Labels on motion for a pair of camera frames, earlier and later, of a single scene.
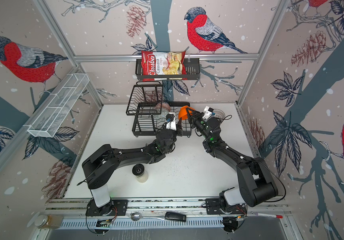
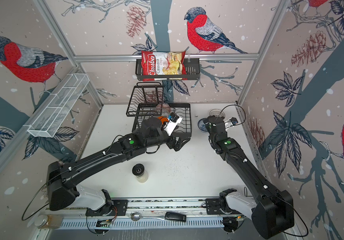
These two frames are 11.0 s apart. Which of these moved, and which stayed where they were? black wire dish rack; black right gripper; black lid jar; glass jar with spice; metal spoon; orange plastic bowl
Moved: black right gripper; orange plastic bowl
Stayed: black lid jar; black wire dish rack; glass jar with spice; metal spoon
